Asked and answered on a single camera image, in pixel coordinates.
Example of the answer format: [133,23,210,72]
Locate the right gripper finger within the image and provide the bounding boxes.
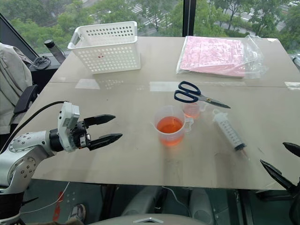
[259,159,295,192]
[282,142,300,158]

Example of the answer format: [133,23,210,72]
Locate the black window frame post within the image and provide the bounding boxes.
[182,0,194,38]

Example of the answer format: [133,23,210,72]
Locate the thin white cable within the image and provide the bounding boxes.
[20,181,71,214]

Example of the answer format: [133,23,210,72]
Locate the small clear measuring cup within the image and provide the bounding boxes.
[181,101,209,119]

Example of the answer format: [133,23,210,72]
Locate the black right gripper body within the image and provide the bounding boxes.
[290,177,300,200]

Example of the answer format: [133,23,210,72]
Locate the blue handled scissors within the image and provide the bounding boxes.
[173,81,232,109]

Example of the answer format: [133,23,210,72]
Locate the grey sneaker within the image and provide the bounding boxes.
[68,203,86,223]

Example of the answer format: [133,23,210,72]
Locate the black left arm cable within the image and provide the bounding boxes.
[0,100,67,154]

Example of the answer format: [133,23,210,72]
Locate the dark bottle with black cap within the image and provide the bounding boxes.
[44,39,66,64]

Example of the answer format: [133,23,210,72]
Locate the black round object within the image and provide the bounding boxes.
[31,56,51,70]

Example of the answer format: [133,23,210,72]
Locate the white perforated plastic basket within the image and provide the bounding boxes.
[67,21,142,75]

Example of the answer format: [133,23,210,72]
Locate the large clear plastic syringe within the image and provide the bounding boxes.
[211,108,250,160]

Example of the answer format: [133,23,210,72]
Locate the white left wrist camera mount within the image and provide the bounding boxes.
[57,101,81,153]

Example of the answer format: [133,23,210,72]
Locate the beige jacket on chair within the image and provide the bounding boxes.
[0,42,33,135]

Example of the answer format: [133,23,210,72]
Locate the red floor tape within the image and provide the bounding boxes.
[52,190,64,221]

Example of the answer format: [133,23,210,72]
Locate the black chair armrest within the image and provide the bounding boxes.
[13,84,39,116]

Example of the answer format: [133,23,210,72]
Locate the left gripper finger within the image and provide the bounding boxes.
[89,133,124,151]
[83,114,117,127]

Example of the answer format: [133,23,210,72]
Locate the pink sheets in plastic bag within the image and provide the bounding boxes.
[175,34,269,81]

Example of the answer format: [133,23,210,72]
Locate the large clear measuring cup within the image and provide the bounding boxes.
[150,105,195,148]

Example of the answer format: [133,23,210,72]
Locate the pink paper stack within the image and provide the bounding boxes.
[179,36,247,79]

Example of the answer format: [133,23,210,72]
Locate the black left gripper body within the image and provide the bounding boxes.
[70,119,92,150]

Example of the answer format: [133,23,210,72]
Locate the grey rounded shape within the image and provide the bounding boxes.
[188,187,215,225]

